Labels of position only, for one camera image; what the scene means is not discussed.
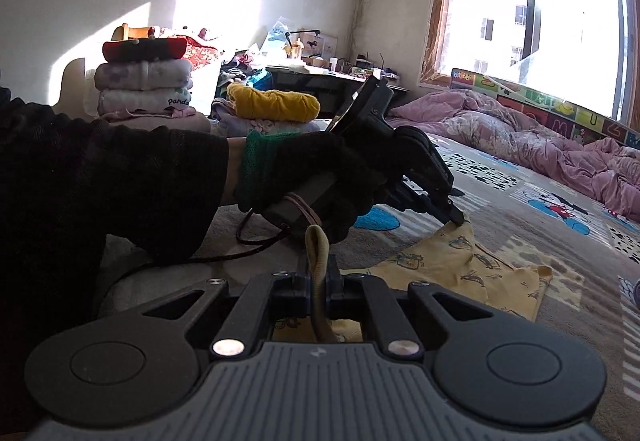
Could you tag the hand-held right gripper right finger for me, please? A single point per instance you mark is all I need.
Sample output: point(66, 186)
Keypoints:
point(334, 293)

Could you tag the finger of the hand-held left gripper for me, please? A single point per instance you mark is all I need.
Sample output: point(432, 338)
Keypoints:
point(427, 166)
point(440, 208)

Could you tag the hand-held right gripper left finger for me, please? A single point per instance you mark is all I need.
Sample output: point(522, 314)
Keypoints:
point(300, 292)

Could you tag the yellow printed shirt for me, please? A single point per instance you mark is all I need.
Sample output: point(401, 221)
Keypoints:
point(450, 261)

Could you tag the person's left forearm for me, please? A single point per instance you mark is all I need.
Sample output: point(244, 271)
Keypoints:
point(125, 181)

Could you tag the pile of mixed clothes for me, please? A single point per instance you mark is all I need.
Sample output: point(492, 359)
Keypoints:
point(245, 71)

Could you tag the person's left hand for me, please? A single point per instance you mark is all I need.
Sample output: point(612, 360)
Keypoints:
point(310, 156)

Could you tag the dark desk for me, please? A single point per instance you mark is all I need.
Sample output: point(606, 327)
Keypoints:
point(310, 81)

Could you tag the white framed picture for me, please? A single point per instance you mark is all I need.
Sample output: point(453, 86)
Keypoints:
point(324, 46)

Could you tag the pink duvet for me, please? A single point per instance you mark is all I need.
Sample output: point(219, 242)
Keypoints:
point(500, 131)

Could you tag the baby bottle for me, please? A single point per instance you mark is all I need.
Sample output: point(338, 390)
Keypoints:
point(297, 53)

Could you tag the mustard yellow garment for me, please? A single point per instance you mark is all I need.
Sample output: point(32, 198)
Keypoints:
point(272, 103)

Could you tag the black desk lamp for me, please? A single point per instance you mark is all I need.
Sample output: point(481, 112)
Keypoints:
point(302, 31)

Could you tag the lavender printed folded garment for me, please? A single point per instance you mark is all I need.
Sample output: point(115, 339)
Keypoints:
point(260, 126)

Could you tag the colourful alphabet foam panel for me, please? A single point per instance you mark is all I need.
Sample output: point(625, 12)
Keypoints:
point(500, 88)

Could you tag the cartoon printed blanket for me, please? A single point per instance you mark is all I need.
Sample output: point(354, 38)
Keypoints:
point(550, 321)

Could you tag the red floral cloth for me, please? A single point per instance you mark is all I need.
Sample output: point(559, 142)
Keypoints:
point(200, 53)

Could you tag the pink folded garment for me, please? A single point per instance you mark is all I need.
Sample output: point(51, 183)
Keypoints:
point(165, 112)

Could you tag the white lilac folded garment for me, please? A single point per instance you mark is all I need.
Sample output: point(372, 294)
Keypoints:
point(145, 75)

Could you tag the white printed folded garment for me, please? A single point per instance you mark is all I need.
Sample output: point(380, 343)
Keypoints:
point(140, 100)

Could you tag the red and black folded garment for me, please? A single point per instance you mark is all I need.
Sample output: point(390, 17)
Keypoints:
point(145, 50)

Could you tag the cream wooden chair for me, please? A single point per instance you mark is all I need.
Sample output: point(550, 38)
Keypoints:
point(72, 81)

